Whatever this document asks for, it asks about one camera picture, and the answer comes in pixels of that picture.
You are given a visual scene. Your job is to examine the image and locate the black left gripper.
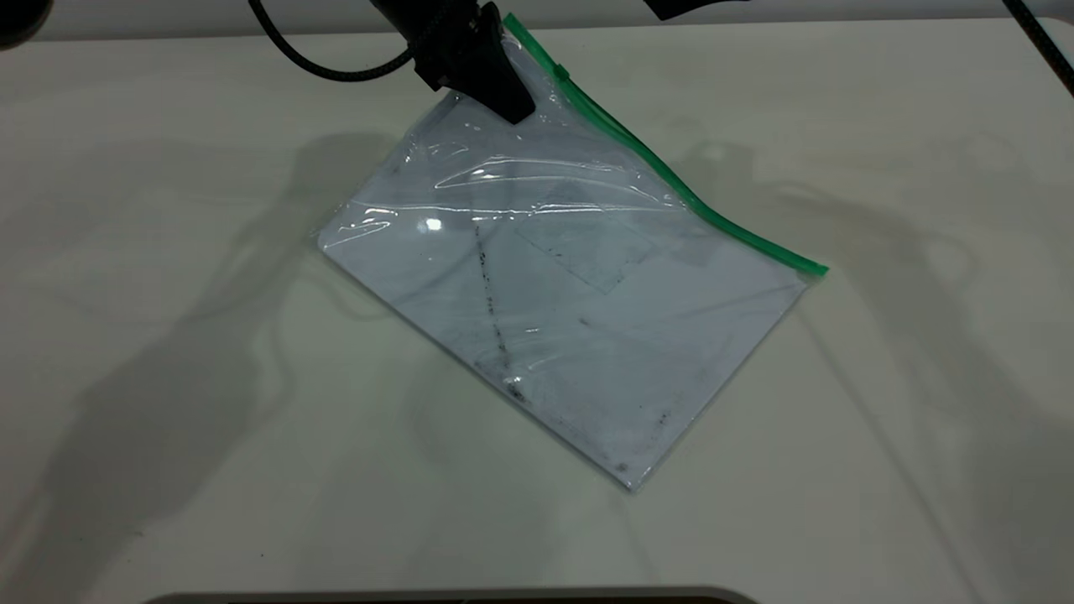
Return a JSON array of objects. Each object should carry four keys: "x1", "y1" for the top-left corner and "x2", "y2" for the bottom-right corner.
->
[{"x1": 371, "y1": 0, "x2": 749, "y2": 126}]

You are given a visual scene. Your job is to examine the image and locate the transparent zip bag green zipper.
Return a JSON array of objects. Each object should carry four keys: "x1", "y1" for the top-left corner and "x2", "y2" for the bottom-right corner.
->
[{"x1": 317, "y1": 13, "x2": 830, "y2": 492}]

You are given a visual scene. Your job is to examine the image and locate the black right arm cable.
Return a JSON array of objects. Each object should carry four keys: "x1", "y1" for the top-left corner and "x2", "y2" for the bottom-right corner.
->
[{"x1": 1002, "y1": 0, "x2": 1074, "y2": 96}]

